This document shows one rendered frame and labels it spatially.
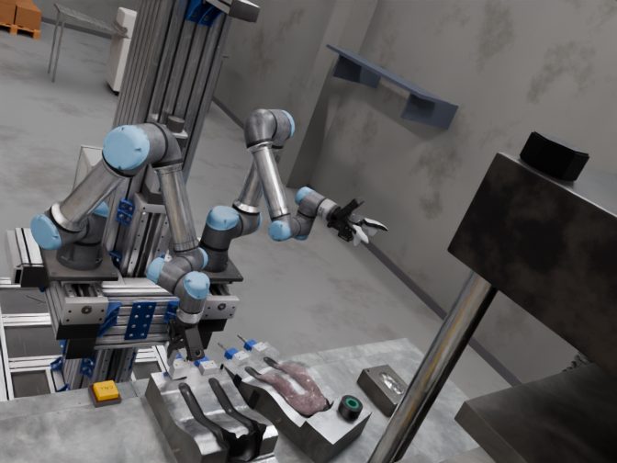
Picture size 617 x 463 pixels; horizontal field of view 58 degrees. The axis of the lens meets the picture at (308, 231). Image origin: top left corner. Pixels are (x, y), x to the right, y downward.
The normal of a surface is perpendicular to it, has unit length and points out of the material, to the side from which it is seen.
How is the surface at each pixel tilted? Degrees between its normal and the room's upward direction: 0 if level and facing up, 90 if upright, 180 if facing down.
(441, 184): 90
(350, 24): 90
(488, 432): 90
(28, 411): 0
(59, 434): 0
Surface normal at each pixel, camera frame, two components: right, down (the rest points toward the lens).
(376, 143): -0.81, -0.06
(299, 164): 0.48, 0.51
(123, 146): -0.26, 0.19
